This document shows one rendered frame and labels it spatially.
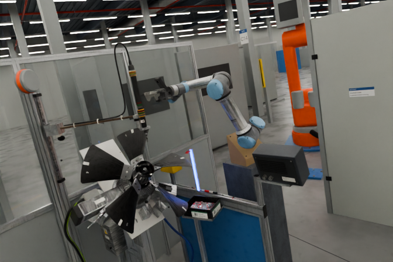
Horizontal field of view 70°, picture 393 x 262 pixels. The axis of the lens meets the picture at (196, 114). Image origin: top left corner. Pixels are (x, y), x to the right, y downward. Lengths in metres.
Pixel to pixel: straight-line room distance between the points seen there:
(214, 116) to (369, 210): 3.50
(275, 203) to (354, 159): 1.08
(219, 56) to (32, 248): 4.73
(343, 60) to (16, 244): 2.94
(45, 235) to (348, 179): 2.69
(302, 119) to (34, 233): 4.31
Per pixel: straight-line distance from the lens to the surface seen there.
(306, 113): 5.29
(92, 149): 1.78
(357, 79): 2.90
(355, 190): 3.25
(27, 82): 2.11
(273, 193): 2.29
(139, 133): 1.97
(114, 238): 2.16
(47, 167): 2.18
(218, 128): 5.93
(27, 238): 2.41
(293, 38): 5.33
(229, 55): 6.19
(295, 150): 1.59
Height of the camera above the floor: 1.77
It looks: 9 degrees down
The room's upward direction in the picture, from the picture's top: 11 degrees counter-clockwise
